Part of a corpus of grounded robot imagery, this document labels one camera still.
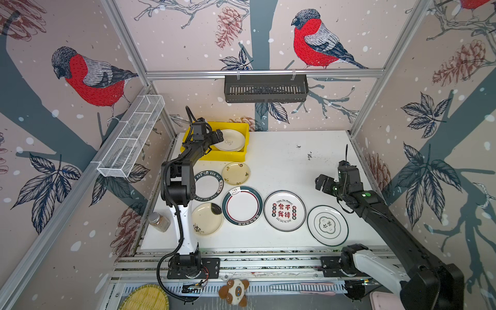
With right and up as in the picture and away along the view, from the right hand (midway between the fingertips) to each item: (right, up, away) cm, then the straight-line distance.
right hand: (323, 183), depth 83 cm
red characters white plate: (-16, -14, +6) cm, 22 cm away
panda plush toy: (-38, -35, -17) cm, 54 cm away
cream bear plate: (-43, +21, +32) cm, 57 cm away
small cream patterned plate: (-41, +2, +21) cm, 46 cm away
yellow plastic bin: (-50, +12, +18) cm, 54 cm away
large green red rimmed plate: (-36, -12, +8) cm, 39 cm away
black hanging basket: (-24, +49, +21) cm, 58 cm away
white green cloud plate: (+2, -19, +1) cm, 19 cm away
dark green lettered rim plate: (-55, -4, +17) cm, 58 cm away
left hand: (-52, +24, +20) cm, 61 cm away
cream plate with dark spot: (-52, -16, +2) cm, 54 cm away
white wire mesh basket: (-82, +23, -2) cm, 85 cm away
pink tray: (+13, -37, -18) cm, 43 cm away
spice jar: (-70, -15, -5) cm, 72 cm away
